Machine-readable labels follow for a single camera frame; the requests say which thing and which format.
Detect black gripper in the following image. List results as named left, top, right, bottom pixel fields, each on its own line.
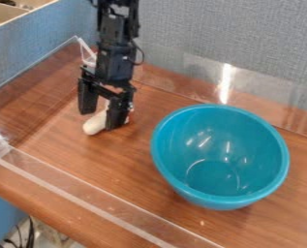
left=77, top=55, right=136, bottom=131

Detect white brown toy mushroom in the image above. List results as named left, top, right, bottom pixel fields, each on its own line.
left=81, top=98, right=132, bottom=137

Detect blue plastic bowl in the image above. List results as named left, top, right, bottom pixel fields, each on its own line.
left=150, top=104, right=289, bottom=210

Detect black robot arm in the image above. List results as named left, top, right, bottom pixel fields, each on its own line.
left=77, top=0, right=142, bottom=135

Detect clear acrylic left barrier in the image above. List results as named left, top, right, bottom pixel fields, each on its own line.
left=0, top=35, right=92, bottom=143

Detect clear acrylic barrier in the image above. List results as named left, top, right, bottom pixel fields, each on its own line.
left=0, top=35, right=92, bottom=143
left=133, top=42, right=307, bottom=137
left=0, top=122, right=221, bottom=248

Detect wooden shelf box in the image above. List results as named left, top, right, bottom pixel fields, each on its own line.
left=0, top=0, right=60, bottom=26

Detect clear acrylic front barrier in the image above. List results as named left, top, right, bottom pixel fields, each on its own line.
left=0, top=122, right=221, bottom=248

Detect clear acrylic back barrier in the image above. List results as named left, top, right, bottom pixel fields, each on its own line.
left=133, top=42, right=307, bottom=137

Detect clear acrylic corner bracket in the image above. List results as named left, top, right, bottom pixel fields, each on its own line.
left=76, top=38, right=97, bottom=68

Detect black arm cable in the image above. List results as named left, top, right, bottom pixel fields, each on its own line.
left=128, top=40, right=145, bottom=67

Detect black cables below table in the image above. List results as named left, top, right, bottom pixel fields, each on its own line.
left=0, top=216, right=36, bottom=248

